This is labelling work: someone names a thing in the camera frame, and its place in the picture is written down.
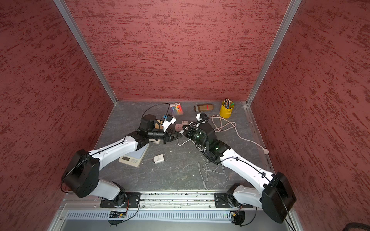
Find rainbow highlighter pack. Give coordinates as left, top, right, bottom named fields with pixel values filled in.
left=170, top=102, right=184, bottom=116

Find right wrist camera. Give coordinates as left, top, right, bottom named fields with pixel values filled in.
left=196, top=113, right=207, bottom=121

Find aluminium corner post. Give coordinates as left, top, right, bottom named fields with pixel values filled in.
left=54, top=0, right=119, bottom=105
left=246, top=0, right=302, bottom=107

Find yellow metal pencil bucket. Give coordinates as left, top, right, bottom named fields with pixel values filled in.
left=219, top=101, right=235, bottom=118

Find tangled white cables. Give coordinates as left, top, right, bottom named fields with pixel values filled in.
left=199, top=147, right=229, bottom=191

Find plaid brown glasses case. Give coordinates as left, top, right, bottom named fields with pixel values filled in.
left=194, top=104, right=214, bottom=113

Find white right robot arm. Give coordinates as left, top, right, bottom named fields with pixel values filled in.
left=183, top=123, right=297, bottom=224

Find aluminium corner post left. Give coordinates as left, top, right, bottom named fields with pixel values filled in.
left=54, top=0, right=119, bottom=105

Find pink power strip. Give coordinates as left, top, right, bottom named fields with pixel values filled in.
left=175, top=120, right=188, bottom=132

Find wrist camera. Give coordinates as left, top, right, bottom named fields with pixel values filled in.
left=196, top=113, right=207, bottom=121
left=162, top=114, right=176, bottom=132

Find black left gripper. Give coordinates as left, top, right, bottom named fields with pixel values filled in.
left=148, top=127, right=183, bottom=144

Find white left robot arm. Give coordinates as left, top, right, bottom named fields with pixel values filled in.
left=61, top=114, right=181, bottom=208

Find white electronic scale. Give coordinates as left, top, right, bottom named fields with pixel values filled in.
left=119, top=143, right=150, bottom=167

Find pink power strip cord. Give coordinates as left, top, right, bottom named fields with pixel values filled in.
left=209, top=114, right=270, bottom=155

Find bundle of colored pencils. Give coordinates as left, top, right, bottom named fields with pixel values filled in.
left=223, top=98, right=234, bottom=109

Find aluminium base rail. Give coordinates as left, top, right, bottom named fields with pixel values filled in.
left=49, top=191, right=302, bottom=231

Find aluminium corner post right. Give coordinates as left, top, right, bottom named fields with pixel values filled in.
left=246, top=0, right=302, bottom=107

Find small white charger block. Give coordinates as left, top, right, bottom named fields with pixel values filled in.
left=153, top=154, right=165, bottom=164

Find white usb charging cable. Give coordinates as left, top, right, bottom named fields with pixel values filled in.
left=177, top=135, right=200, bottom=151

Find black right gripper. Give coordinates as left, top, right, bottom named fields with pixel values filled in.
left=182, top=124, right=209, bottom=149

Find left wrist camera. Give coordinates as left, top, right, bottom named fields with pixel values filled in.
left=162, top=114, right=176, bottom=132

